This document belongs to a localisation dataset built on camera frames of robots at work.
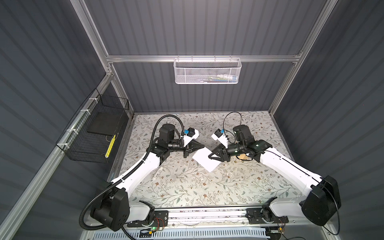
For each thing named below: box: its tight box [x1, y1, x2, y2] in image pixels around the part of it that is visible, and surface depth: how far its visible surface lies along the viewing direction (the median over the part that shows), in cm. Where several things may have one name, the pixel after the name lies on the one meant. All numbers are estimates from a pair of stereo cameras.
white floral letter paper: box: [192, 147, 222, 173], surface depth 73 cm
